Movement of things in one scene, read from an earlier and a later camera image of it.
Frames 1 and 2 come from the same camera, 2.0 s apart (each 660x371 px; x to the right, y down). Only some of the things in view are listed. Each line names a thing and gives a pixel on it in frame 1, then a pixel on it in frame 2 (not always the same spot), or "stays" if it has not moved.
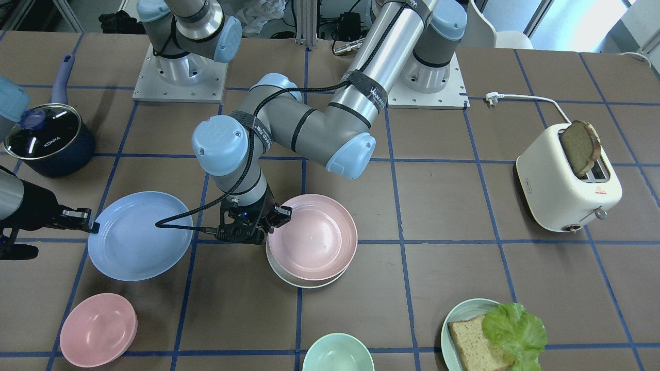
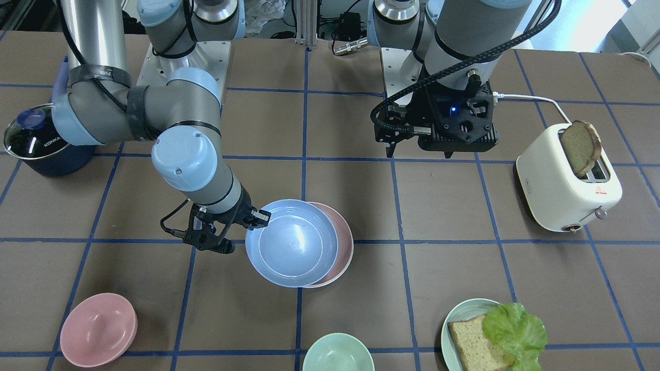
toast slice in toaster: x=581 y=142 stays
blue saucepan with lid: x=55 y=141 stays
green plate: x=467 y=309 stays
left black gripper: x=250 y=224 to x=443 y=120
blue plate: x=130 y=246 to x=296 y=247
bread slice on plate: x=478 y=354 stays
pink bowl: x=97 y=330 stays
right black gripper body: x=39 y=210 to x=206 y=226
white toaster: x=556 y=199 stays
